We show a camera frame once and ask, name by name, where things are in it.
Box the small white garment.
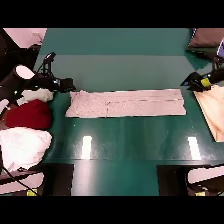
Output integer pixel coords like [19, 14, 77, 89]
[15, 87, 55, 106]

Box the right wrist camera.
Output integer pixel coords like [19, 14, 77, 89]
[211, 55, 224, 72]

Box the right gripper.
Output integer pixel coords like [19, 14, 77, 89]
[189, 71, 214, 92]

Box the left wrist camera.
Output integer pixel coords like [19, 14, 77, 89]
[41, 51, 57, 77]

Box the black cable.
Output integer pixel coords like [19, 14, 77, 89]
[0, 165, 42, 197]

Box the red garment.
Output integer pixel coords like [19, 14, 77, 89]
[5, 98, 53, 131]

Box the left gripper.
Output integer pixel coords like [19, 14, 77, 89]
[54, 77, 77, 94]

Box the peach garment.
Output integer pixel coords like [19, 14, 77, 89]
[193, 85, 224, 143]

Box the grey-brown garment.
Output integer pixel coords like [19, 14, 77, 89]
[187, 27, 224, 50]

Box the pale pink garment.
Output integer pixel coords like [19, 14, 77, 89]
[65, 88, 187, 119]

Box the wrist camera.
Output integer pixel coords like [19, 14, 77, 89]
[41, 51, 57, 77]
[211, 55, 224, 72]

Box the large white garment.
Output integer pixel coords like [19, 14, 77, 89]
[0, 126, 53, 173]

